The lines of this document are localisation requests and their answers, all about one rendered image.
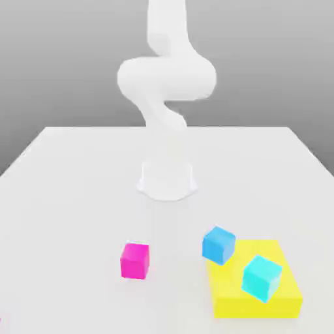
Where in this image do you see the small blue cube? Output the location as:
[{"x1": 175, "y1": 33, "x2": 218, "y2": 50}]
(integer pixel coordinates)
[{"x1": 201, "y1": 226, "x2": 236, "y2": 266}]

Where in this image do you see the small magenta cube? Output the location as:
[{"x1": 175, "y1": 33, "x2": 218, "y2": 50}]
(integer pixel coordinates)
[{"x1": 119, "y1": 242, "x2": 151, "y2": 281}]

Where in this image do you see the small cyan cube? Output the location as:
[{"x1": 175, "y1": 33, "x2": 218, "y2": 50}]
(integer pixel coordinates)
[{"x1": 241, "y1": 254, "x2": 283, "y2": 304}]

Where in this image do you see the large yellow box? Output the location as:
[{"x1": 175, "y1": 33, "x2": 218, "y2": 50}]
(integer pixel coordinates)
[{"x1": 205, "y1": 239, "x2": 304, "y2": 320}]

